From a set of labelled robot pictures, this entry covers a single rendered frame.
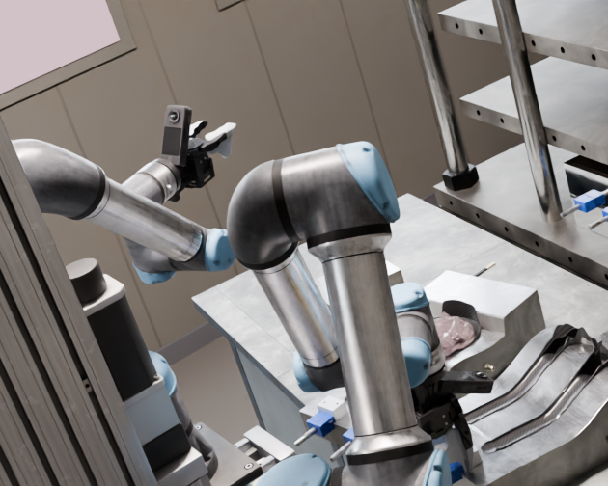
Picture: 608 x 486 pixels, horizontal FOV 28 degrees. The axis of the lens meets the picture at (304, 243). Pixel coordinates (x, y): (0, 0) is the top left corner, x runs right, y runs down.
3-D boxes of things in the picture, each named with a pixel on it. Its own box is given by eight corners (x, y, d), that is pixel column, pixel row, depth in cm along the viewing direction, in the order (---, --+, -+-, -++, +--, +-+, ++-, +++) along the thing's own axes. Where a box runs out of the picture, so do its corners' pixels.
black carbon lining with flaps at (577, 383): (491, 466, 215) (480, 423, 211) (445, 429, 229) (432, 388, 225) (646, 378, 225) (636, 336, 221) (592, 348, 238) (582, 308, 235)
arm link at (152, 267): (178, 287, 220) (157, 235, 216) (132, 286, 226) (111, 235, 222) (202, 265, 226) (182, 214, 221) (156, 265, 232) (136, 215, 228)
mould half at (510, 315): (394, 466, 235) (379, 420, 230) (306, 432, 254) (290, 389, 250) (547, 332, 261) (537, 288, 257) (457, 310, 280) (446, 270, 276)
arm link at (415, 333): (367, 399, 191) (372, 362, 201) (436, 388, 188) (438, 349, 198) (353, 359, 188) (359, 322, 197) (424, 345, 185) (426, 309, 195)
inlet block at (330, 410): (307, 459, 240) (299, 437, 238) (290, 452, 244) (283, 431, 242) (352, 422, 247) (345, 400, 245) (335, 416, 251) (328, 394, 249)
